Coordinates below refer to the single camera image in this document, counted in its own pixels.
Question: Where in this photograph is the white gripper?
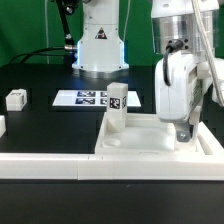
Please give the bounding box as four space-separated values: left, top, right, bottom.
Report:
155 51 212 143

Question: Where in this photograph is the white square table top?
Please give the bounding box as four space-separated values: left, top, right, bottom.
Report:
95 113 224 156

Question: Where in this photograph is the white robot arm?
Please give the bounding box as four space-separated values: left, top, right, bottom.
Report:
73 0 224 142

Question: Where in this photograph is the white marker sheet with tags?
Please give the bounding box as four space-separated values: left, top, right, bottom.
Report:
52 89 142 108

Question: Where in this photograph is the white U-shaped fence frame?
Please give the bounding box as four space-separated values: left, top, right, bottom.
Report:
0 115 224 181

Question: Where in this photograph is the black cable bundle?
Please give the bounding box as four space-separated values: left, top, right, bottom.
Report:
8 0 79 65

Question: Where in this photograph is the white thin cable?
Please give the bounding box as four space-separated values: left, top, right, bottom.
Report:
44 0 50 65

